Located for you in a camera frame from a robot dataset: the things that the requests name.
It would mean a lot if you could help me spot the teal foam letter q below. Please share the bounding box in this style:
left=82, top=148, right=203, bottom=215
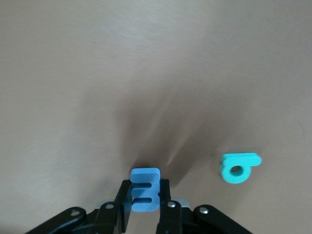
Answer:
left=220, top=153, right=263, bottom=184

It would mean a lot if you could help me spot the blue foam letter m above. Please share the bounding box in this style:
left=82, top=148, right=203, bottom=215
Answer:
left=130, top=167, right=161, bottom=213

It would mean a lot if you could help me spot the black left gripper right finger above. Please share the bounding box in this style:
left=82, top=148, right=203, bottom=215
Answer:
left=156, top=179, right=255, bottom=234

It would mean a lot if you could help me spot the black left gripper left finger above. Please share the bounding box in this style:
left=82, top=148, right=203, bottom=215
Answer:
left=24, top=179, right=134, bottom=234

